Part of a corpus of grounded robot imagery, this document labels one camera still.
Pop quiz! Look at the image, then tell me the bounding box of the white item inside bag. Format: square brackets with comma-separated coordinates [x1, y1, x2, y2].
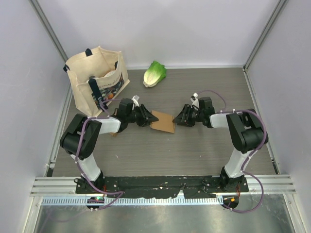
[104, 70, 116, 77]

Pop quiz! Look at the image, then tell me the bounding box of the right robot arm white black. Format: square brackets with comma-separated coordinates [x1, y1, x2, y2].
[173, 94, 268, 192]

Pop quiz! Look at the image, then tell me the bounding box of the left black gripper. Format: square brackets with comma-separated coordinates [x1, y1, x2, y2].
[126, 104, 158, 127]

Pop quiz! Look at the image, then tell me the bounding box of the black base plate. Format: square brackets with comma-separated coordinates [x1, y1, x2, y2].
[75, 174, 250, 200]

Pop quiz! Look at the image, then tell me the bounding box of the beige canvas tote bag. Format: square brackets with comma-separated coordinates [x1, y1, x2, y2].
[63, 46, 130, 117]

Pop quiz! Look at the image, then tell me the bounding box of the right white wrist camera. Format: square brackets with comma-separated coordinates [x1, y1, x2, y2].
[190, 93, 200, 111]

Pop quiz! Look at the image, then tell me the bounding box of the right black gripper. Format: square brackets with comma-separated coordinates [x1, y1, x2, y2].
[173, 104, 204, 127]

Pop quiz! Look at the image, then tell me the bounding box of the white slotted cable duct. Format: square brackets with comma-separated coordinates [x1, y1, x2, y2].
[41, 196, 223, 206]

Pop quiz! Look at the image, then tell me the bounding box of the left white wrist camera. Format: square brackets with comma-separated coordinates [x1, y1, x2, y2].
[131, 95, 140, 107]

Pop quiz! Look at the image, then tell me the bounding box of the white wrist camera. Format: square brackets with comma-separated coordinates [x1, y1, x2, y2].
[190, 93, 200, 111]
[131, 95, 140, 107]

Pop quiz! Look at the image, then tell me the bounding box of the green lettuce head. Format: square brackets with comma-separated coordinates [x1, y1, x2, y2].
[143, 61, 167, 87]

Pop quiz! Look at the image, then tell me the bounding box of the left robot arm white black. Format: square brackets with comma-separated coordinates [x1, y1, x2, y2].
[60, 96, 159, 195]

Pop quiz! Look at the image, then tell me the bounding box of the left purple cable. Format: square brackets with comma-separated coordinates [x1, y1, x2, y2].
[75, 98, 124, 211]

